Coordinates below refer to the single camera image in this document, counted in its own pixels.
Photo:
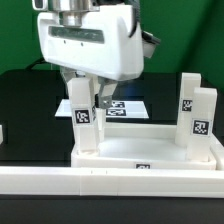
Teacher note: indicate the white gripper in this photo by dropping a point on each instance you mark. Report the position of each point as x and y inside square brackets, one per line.
[108, 44]

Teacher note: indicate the white desk top tray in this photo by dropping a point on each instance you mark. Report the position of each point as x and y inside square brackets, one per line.
[145, 146]

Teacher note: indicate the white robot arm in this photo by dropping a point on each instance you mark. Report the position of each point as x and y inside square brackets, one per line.
[71, 12]

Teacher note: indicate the white marker sheet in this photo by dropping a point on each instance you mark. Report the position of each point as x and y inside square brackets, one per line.
[119, 109]

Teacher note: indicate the white L-shaped fence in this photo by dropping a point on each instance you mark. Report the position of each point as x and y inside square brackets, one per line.
[111, 182]

